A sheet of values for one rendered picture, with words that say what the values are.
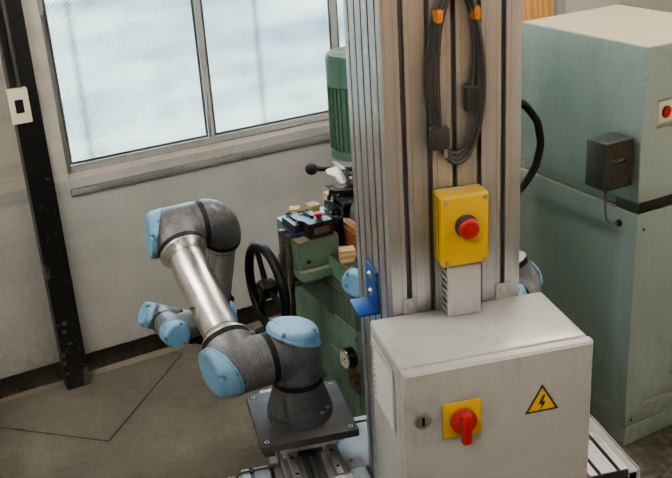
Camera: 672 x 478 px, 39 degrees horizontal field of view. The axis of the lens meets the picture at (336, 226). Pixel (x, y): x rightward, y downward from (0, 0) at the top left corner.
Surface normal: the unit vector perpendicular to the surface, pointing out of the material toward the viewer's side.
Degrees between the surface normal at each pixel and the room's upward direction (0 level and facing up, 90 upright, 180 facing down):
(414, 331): 0
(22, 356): 90
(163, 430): 0
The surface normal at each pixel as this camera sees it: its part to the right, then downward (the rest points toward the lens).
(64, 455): -0.06, -0.92
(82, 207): 0.48, 0.30
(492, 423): 0.24, 0.36
